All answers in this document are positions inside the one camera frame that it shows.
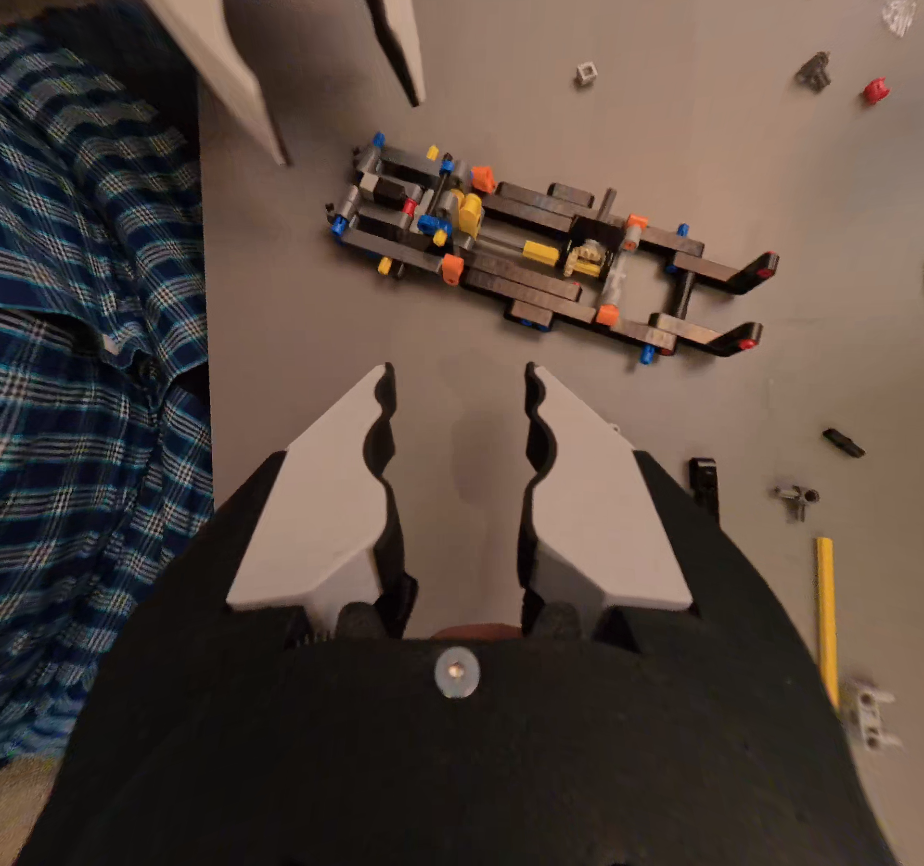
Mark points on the dark grey lego connector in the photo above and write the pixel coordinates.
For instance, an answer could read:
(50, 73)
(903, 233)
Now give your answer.
(816, 72)

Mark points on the black lego car chassis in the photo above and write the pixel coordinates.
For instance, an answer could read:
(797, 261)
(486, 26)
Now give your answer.
(527, 285)

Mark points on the black lego beam piece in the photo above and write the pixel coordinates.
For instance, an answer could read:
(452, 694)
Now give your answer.
(704, 480)

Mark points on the transparent lego piece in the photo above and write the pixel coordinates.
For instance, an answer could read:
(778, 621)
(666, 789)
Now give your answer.
(897, 14)

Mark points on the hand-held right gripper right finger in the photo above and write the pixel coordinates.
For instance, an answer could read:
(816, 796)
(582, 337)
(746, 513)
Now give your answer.
(599, 505)

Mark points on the yellow lego axle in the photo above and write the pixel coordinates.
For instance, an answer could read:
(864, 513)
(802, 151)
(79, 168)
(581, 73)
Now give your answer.
(826, 620)

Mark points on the black lego pin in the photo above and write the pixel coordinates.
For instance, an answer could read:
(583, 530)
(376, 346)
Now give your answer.
(843, 442)

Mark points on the red lego bush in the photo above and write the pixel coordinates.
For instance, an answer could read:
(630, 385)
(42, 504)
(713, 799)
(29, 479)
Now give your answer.
(875, 90)

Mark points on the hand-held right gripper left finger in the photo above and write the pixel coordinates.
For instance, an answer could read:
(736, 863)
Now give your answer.
(310, 505)

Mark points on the light grey lego bracket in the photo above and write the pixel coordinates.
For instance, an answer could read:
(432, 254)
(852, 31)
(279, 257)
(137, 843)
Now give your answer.
(870, 714)

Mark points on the grey lego axle connector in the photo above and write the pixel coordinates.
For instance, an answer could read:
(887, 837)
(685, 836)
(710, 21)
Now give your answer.
(796, 498)

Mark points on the small grey square lego piece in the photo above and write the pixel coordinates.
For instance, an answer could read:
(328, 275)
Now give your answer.
(586, 73)

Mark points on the blue plaid shirt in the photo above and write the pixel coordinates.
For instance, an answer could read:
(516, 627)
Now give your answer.
(86, 303)

